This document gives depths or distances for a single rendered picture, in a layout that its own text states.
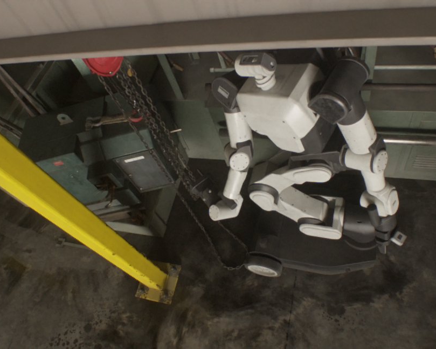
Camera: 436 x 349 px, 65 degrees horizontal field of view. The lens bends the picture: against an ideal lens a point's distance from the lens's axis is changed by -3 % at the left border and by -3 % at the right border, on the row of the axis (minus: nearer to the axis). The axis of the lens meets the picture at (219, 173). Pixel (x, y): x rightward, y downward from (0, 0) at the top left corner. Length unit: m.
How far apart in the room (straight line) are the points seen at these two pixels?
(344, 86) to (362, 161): 0.28
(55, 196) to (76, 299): 1.23
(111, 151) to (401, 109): 1.39
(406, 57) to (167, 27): 1.73
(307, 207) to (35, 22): 1.44
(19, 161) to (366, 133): 1.04
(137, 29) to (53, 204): 0.91
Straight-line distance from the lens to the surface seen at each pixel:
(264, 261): 1.86
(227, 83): 1.23
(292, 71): 1.10
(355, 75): 1.00
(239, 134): 1.31
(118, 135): 1.70
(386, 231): 1.49
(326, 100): 0.96
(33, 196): 1.27
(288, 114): 1.03
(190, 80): 2.17
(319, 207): 1.80
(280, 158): 1.53
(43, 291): 2.63
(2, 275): 2.91
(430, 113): 1.88
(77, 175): 1.86
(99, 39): 0.55
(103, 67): 1.23
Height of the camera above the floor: 1.95
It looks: 54 degrees down
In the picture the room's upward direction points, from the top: 24 degrees counter-clockwise
